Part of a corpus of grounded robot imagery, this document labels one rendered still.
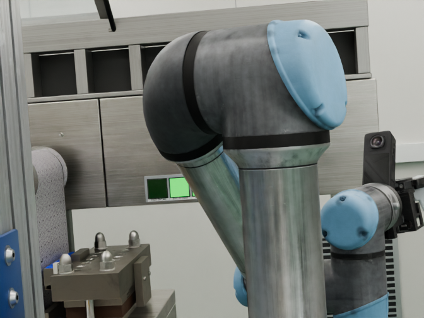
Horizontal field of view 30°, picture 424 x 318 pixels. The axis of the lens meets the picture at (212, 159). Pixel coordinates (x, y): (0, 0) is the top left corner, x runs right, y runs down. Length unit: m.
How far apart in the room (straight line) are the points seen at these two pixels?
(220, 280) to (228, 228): 3.54
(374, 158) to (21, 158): 0.64
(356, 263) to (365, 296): 0.05
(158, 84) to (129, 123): 1.30
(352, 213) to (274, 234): 0.25
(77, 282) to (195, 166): 0.95
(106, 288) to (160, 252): 2.74
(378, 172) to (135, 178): 1.05
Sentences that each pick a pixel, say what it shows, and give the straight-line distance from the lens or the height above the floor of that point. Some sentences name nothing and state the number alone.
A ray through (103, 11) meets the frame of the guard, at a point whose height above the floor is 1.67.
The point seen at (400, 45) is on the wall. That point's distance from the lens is 4.50.
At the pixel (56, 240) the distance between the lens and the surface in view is 2.05.
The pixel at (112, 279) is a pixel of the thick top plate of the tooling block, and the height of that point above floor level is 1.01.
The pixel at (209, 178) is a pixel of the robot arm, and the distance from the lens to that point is 0.96.
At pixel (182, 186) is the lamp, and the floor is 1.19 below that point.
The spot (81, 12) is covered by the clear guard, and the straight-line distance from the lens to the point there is 2.23.
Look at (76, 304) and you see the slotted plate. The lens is 1.93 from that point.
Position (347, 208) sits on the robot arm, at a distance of 1.06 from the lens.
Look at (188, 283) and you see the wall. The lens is 4.59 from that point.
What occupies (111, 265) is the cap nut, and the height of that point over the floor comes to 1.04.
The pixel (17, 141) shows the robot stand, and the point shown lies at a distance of 0.77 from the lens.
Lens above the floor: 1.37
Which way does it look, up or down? 3 degrees down
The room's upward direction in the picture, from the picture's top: 4 degrees counter-clockwise
